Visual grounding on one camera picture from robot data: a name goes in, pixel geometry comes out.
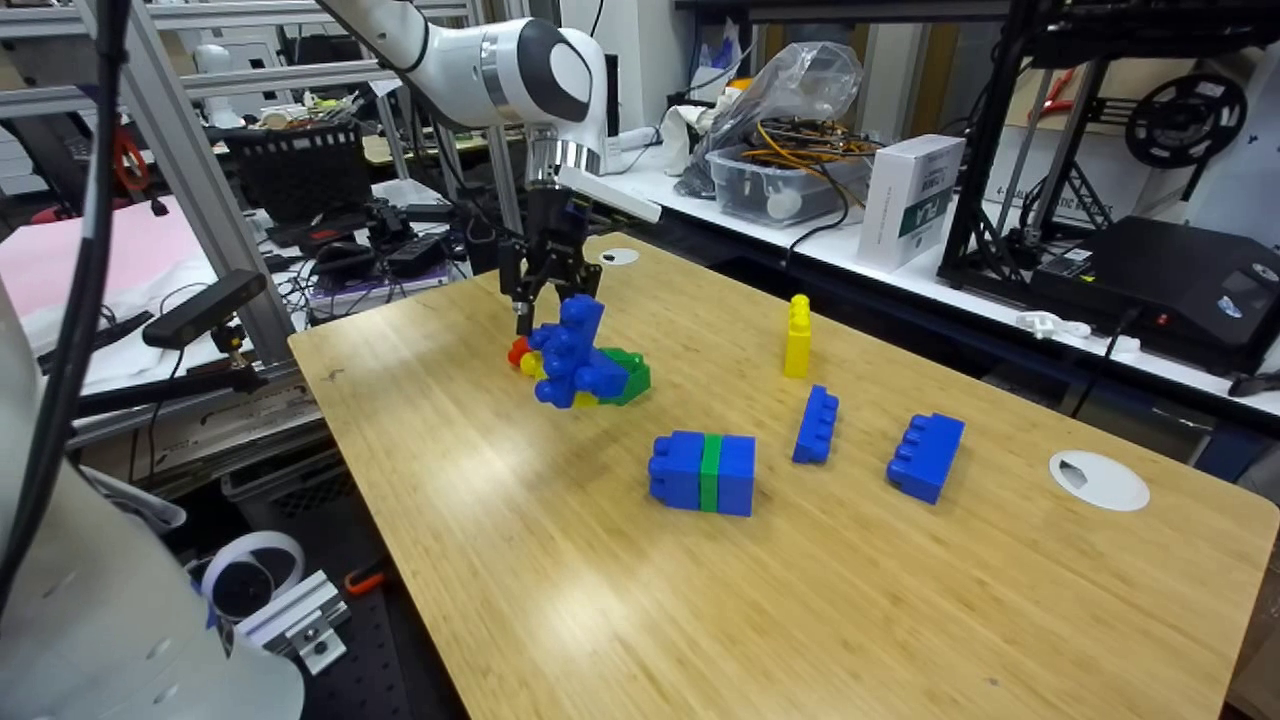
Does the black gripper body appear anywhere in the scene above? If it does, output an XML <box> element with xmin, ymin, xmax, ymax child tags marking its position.
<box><xmin>501</xmin><ymin>185</ymin><xmax>603</xmax><ymax>293</ymax></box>

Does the black filament spool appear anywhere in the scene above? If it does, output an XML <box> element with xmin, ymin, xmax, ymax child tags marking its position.
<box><xmin>1119</xmin><ymin>73</ymin><xmax>1251</xmax><ymax>173</ymax></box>

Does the thick black hanging cable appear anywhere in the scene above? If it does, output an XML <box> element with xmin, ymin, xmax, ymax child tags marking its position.
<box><xmin>0</xmin><ymin>0</ymin><xmax>137</xmax><ymax>606</ymax></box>

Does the thick blue toy block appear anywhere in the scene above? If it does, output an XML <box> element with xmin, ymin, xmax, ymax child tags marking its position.
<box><xmin>882</xmin><ymin>410</ymin><xmax>967</xmax><ymax>507</ymax></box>

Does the yellow cable bundle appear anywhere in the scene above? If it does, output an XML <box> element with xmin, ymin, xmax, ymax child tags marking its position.
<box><xmin>744</xmin><ymin>119</ymin><xmax>854</xmax><ymax>173</ymax></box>

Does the white computer tower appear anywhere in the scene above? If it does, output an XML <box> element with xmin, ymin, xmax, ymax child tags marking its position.
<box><xmin>592</xmin><ymin>0</ymin><xmax>700</xmax><ymax>136</ymax></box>

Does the thin blue toy block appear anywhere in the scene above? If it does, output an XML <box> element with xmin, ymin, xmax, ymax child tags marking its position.
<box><xmin>787</xmin><ymin>380</ymin><xmax>842</xmax><ymax>469</ymax></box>

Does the clear plastic bin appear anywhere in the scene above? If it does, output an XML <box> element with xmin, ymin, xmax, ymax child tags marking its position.
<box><xmin>700</xmin><ymin>142</ymin><xmax>873</xmax><ymax>228</ymax></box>

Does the white top workbench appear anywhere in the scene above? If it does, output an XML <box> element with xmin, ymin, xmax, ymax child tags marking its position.
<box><xmin>585</xmin><ymin>164</ymin><xmax>1280</xmax><ymax>446</ymax></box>

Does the yellow toy block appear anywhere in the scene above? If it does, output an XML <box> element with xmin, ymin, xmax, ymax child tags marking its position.
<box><xmin>781</xmin><ymin>293</ymin><xmax>816</xmax><ymax>383</ymax></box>

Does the black stereo camera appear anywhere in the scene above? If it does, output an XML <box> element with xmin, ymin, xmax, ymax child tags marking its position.
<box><xmin>137</xmin><ymin>268</ymin><xmax>270</xmax><ymax>352</ymax></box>

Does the pink board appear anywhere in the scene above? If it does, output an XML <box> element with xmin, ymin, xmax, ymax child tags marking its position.
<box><xmin>0</xmin><ymin>196</ymin><xmax>224</xmax><ymax>352</ymax></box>

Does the black flat device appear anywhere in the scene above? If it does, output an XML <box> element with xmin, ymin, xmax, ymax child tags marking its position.
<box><xmin>1062</xmin><ymin>216</ymin><xmax>1280</xmax><ymax>380</ymax></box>

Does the multicolour toy block stack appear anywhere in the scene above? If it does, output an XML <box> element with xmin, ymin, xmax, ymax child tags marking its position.
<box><xmin>515</xmin><ymin>293</ymin><xmax>656</xmax><ymax>412</ymax></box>

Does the large white rounded cover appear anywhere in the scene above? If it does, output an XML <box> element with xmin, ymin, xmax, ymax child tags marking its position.
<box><xmin>0</xmin><ymin>284</ymin><xmax>313</xmax><ymax>720</ymax></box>

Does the white tape roll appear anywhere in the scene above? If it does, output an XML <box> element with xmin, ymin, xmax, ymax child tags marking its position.
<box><xmin>197</xmin><ymin>528</ymin><xmax>313</xmax><ymax>634</ymax></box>

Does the clear plastic bag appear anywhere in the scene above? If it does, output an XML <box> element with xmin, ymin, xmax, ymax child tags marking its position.
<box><xmin>683</xmin><ymin>37</ymin><xmax>873</xmax><ymax>173</ymax></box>

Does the blue block stack green layer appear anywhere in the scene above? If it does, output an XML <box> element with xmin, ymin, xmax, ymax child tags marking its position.
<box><xmin>644</xmin><ymin>428</ymin><xmax>760</xmax><ymax>519</ymax></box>

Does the black 3D printer frame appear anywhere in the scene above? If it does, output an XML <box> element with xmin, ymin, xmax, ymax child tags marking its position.
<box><xmin>935</xmin><ymin>0</ymin><xmax>1280</xmax><ymax>293</ymax></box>

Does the metal bracket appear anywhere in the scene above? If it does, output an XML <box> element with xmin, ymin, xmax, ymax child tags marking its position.
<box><xmin>230</xmin><ymin>567</ymin><xmax>353</xmax><ymax>676</ymax></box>

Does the black wire basket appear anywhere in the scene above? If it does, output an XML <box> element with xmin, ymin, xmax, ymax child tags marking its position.
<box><xmin>217</xmin><ymin>119</ymin><xmax>374</xmax><ymax>231</ymax></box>

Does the white cardboard box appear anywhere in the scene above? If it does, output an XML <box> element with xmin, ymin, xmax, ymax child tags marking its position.
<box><xmin>854</xmin><ymin>132</ymin><xmax>967</xmax><ymax>271</ymax></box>

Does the aluminium extrusion frame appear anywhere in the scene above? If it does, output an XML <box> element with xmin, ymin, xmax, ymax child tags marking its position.
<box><xmin>72</xmin><ymin>0</ymin><xmax>304</xmax><ymax>373</ymax></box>

